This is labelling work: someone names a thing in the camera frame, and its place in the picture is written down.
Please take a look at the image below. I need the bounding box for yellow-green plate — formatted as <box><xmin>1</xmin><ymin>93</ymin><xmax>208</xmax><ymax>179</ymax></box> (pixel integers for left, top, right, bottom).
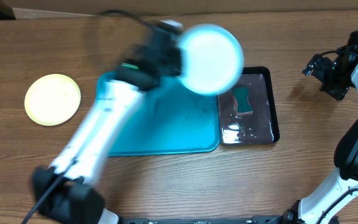
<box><xmin>24</xmin><ymin>74</ymin><xmax>81</xmax><ymax>126</ymax></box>

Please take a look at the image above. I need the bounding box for light blue plate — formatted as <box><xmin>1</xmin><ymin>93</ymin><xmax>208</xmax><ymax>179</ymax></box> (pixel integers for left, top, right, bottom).
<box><xmin>178</xmin><ymin>24</ymin><xmax>244</xmax><ymax>95</ymax></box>

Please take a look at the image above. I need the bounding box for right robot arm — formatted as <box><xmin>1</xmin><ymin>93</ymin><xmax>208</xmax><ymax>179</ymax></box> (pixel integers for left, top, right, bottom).
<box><xmin>271</xmin><ymin>30</ymin><xmax>358</xmax><ymax>223</ymax></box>

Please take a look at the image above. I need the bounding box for teal plastic tray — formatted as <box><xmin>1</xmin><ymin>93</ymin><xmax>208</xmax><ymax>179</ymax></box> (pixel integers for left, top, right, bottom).
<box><xmin>109</xmin><ymin>77</ymin><xmax>220</xmax><ymax>157</ymax></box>

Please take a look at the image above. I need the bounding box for green scrubbing sponge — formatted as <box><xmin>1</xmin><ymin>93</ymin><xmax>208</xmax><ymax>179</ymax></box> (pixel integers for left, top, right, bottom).
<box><xmin>231</xmin><ymin>86</ymin><xmax>253</xmax><ymax>116</ymax></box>

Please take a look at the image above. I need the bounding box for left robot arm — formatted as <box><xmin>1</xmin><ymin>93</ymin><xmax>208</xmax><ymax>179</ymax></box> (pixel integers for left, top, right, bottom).
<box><xmin>23</xmin><ymin>20</ymin><xmax>183</xmax><ymax>223</ymax></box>

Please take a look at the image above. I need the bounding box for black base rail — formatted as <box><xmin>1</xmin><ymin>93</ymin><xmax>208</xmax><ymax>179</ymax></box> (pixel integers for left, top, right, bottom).
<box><xmin>118</xmin><ymin>215</ymin><xmax>285</xmax><ymax>224</ymax></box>

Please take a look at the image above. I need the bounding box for black water tray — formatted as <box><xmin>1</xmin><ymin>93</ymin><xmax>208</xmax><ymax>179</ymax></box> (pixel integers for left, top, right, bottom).
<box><xmin>218</xmin><ymin>67</ymin><xmax>280</xmax><ymax>146</ymax></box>

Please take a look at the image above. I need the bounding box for cardboard panel at back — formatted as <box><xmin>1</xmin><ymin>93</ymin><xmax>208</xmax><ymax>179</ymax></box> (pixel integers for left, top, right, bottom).
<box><xmin>5</xmin><ymin>0</ymin><xmax>358</xmax><ymax>15</ymax></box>

